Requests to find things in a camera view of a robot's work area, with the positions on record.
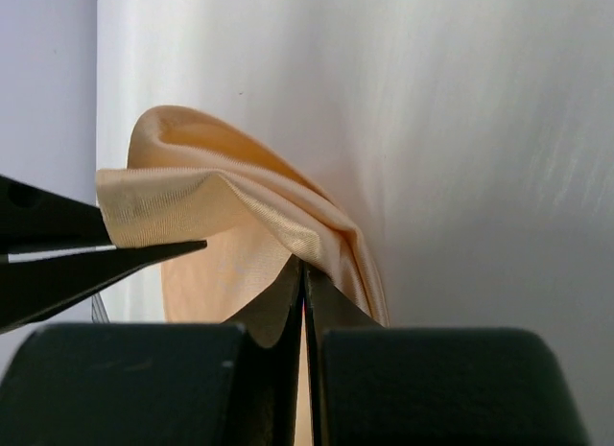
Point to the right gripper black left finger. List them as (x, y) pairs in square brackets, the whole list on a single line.
[(232, 383)]

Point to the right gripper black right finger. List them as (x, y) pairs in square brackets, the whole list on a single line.
[(372, 385)]

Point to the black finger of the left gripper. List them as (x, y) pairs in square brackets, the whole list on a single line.
[(35, 220), (36, 290)]

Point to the peach cloth napkin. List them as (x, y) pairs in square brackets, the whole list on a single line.
[(193, 177)]

